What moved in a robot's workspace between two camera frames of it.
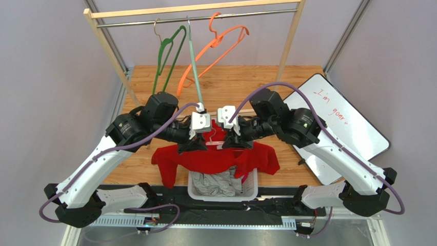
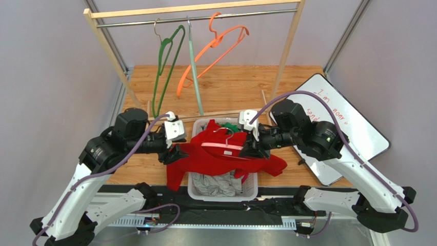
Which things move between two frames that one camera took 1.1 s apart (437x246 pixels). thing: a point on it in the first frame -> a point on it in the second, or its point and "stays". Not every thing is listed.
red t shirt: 260,159 stays
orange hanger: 215,43 stays
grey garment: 224,183 stays
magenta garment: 244,178 stays
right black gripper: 236,140 -> 253,147
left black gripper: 196,144 -> 169,157
